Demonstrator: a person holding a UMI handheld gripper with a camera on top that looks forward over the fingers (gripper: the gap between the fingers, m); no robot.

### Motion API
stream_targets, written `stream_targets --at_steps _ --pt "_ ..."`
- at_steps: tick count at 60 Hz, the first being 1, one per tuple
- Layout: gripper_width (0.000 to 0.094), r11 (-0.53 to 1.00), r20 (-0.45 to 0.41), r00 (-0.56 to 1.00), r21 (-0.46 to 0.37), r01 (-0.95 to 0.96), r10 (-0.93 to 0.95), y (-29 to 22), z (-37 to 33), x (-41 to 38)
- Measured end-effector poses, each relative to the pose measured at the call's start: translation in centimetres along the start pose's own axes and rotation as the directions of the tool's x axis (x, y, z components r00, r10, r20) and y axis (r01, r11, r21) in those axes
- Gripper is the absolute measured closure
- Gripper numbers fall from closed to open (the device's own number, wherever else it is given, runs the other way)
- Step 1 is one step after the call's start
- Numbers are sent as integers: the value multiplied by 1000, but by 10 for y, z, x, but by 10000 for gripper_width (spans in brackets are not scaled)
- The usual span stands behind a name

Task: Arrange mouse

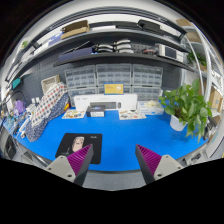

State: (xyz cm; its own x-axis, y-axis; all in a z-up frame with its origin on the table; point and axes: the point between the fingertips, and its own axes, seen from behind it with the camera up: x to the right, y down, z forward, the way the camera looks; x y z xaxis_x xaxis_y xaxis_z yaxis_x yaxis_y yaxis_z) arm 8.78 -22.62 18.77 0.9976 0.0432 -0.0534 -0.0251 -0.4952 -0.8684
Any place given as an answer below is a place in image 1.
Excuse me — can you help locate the small black box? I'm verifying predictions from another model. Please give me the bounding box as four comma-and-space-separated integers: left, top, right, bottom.
85, 104, 107, 118

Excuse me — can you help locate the red white checked cloth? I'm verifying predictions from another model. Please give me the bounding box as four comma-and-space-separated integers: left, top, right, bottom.
31, 82, 69, 126

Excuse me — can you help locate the white glove box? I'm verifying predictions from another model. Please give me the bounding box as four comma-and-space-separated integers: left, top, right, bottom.
136, 99, 165, 116

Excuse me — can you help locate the green plant in white pot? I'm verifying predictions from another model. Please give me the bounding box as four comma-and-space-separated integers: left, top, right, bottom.
158, 77, 214, 143

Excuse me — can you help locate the colourful sticker sheet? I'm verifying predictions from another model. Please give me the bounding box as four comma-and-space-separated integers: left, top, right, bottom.
61, 109, 87, 120
118, 109, 148, 121

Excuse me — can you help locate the yellow and blue box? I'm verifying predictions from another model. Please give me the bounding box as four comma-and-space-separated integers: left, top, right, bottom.
103, 82, 125, 96

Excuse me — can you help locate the blue dotted cloth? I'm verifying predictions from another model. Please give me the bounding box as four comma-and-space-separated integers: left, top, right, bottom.
25, 93, 71, 143

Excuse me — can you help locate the black mouse pad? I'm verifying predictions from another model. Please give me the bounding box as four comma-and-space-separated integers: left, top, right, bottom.
54, 132, 104, 165

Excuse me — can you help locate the transparent pink computer mouse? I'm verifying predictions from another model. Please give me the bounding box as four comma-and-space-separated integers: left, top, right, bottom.
70, 135, 86, 154

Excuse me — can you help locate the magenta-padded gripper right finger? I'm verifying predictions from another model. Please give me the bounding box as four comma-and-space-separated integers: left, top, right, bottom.
134, 143, 184, 185

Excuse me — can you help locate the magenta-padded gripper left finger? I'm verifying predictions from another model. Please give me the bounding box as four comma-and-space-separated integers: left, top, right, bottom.
44, 143, 95, 187

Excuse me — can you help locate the white wire basket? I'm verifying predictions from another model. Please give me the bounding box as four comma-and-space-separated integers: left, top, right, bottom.
40, 74, 61, 95

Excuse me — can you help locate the white metal shelf unit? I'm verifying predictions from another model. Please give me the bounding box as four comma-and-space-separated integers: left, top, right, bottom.
176, 18, 224, 114

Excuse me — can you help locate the long white keyboard box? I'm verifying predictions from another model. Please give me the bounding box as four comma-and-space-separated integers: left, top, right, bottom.
73, 93, 138, 113

